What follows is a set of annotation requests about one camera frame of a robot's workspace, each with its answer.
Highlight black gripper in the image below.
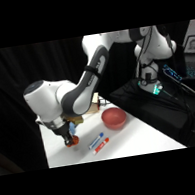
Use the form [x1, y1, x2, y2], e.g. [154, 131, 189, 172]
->
[48, 117, 80, 151]

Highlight pink bowl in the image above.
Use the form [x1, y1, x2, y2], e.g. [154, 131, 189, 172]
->
[99, 105, 129, 132]

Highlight blue and white marker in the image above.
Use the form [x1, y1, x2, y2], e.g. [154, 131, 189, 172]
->
[86, 131, 107, 150]

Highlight red and white marker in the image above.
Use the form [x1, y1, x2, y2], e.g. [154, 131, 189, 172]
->
[90, 136, 112, 156]

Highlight light wooden box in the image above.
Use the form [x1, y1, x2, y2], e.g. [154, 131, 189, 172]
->
[80, 91, 102, 116]

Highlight black curtain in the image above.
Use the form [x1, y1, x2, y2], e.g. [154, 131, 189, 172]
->
[0, 28, 155, 177]

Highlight black covered robot stand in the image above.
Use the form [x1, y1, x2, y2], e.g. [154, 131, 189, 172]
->
[106, 69, 195, 159]

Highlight blue lit device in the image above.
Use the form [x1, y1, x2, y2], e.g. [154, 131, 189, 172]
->
[161, 61, 184, 85]

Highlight framed portrait picture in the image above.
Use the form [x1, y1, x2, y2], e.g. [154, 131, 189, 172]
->
[181, 34, 195, 56]

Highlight tan wrist mount plate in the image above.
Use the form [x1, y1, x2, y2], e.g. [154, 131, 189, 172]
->
[62, 112, 85, 127]

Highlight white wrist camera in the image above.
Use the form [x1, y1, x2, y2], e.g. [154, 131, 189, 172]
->
[34, 115, 47, 129]

